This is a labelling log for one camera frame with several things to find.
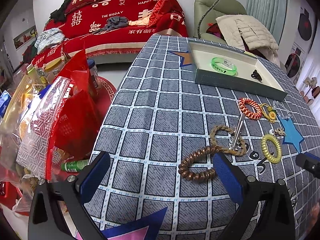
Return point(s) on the grey flexible phone stand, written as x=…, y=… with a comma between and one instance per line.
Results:
x=204, y=15

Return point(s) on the green jewelry tray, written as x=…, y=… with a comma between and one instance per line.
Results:
x=201, y=55

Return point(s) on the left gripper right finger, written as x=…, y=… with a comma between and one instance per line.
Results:
x=232, y=178

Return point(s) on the red gift bag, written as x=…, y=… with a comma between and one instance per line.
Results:
x=78, y=120

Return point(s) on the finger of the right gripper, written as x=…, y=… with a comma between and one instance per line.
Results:
x=309, y=162

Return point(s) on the beige down jacket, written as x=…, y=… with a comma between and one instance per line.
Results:
x=237, y=29

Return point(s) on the green plastic bottle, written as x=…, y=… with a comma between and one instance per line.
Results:
x=74, y=166

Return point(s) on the grey crumpled garment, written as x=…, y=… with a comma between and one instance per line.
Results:
x=113, y=23

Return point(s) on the silver metal hair clip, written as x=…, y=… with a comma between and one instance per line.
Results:
x=237, y=132

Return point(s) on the black hair claw clip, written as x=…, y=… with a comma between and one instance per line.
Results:
x=256, y=75

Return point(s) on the yellow flower keychain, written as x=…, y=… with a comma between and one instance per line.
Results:
x=268, y=112

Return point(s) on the red sofa cover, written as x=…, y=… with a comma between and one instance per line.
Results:
x=146, y=17

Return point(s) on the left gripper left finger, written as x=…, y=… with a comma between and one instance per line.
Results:
x=91, y=176

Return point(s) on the black garment on sofa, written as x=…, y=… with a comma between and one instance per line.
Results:
x=59, y=15

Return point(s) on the green armchair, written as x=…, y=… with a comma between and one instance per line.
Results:
x=223, y=7

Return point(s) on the light blue folded cloth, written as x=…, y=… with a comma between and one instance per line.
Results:
x=49, y=38

